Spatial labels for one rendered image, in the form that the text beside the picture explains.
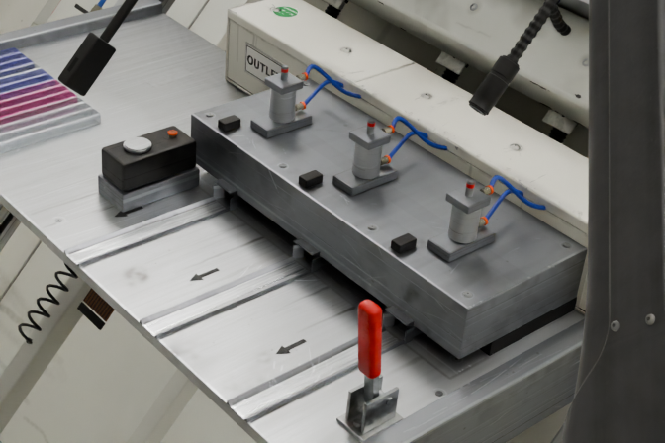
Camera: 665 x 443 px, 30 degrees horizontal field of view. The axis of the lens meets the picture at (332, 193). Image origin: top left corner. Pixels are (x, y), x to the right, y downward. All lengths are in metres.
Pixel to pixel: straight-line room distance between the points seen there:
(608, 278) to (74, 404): 2.99
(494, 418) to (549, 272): 0.12
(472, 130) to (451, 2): 0.15
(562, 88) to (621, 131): 0.70
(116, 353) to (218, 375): 2.36
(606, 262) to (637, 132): 0.04
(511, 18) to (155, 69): 0.39
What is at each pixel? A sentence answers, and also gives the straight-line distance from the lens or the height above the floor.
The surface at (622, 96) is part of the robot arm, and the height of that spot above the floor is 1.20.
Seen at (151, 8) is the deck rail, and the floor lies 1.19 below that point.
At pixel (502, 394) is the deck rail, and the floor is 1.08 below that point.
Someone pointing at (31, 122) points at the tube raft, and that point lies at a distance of 1.19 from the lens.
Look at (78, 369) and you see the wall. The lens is 3.33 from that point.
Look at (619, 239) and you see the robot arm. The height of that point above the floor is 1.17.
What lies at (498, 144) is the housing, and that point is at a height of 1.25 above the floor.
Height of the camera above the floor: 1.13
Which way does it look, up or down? level
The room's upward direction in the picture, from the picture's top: 35 degrees clockwise
